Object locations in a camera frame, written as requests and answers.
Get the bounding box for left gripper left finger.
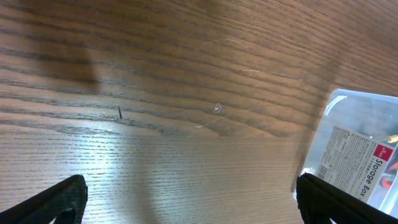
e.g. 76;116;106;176
1;175;88;224

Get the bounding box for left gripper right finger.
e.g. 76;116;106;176
296;173;397;224

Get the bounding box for clear plastic container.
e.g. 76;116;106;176
300;89;397;219

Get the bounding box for red handled pliers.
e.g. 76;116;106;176
380;162;397;189

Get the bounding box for yellow black screwdriver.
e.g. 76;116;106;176
387;134;398;144

